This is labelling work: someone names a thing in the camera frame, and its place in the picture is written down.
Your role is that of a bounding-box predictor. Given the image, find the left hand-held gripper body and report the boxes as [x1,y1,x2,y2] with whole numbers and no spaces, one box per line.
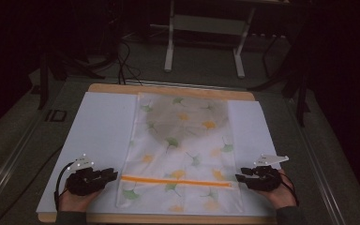
[65,153,108,197]

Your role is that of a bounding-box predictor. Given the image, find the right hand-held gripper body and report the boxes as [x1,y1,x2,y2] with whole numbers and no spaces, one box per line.
[250,154,290,192]

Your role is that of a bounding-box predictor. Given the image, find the leaf print mesh zipper bag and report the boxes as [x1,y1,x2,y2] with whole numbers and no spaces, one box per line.
[115,92,245,216]

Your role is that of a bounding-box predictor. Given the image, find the person's right hand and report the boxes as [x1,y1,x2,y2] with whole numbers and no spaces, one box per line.
[256,169,298,210]

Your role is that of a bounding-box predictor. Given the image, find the person's left hand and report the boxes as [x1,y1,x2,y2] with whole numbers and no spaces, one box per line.
[57,187,103,214]

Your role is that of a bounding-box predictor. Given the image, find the white board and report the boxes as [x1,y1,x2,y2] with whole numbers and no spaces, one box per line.
[36,91,294,218]

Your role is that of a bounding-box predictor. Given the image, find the black floor socket plate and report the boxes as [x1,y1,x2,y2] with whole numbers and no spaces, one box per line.
[44,109,68,123]

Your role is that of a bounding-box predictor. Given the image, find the grey cloth inside bag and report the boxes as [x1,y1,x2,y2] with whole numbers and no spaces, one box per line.
[145,96,230,143]

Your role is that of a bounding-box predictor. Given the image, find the black tripod stand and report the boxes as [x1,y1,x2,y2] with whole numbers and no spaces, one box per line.
[247,31,312,128]

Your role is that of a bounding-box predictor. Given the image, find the wooden table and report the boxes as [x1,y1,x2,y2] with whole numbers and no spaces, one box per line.
[37,82,283,225]

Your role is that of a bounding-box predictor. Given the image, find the black stand legs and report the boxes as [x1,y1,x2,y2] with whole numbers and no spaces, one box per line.
[37,46,107,111]

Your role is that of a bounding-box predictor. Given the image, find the white metal stand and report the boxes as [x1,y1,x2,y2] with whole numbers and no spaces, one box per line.
[163,0,257,80]

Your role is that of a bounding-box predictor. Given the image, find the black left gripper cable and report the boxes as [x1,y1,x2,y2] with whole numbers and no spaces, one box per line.
[53,161,76,211]

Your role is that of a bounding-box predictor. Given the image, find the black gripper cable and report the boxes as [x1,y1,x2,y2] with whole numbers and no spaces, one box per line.
[278,172,301,208]
[53,161,76,211]

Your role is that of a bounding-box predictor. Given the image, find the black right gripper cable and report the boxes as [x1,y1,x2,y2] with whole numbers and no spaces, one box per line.
[278,172,301,208]

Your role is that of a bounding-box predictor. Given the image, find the metal floor rail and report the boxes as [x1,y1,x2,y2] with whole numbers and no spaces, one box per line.
[0,102,52,214]
[124,79,248,92]
[285,97,349,225]

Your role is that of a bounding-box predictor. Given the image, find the black floor cables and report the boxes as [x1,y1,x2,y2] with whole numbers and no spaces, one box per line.
[114,39,143,86]

